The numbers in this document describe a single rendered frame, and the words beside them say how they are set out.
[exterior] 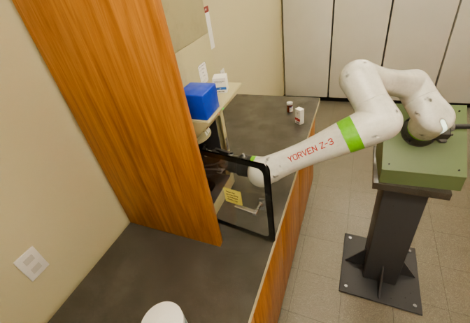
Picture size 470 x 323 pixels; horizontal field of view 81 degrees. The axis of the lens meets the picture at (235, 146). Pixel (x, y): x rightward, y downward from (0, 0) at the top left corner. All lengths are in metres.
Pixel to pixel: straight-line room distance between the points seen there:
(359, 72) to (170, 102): 0.60
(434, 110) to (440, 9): 2.69
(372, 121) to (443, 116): 0.43
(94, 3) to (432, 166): 1.43
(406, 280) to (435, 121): 1.32
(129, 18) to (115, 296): 0.99
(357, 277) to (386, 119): 1.52
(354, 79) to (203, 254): 0.89
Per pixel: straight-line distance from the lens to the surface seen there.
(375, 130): 0.94
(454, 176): 1.55
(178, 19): 0.99
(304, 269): 2.27
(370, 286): 2.26
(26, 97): 1.13
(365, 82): 0.98
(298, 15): 3.93
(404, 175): 1.51
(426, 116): 1.31
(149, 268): 1.29
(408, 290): 2.32
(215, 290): 1.16
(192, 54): 1.04
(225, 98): 1.05
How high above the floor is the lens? 1.95
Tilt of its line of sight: 35 degrees down
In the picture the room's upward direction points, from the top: 9 degrees counter-clockwise
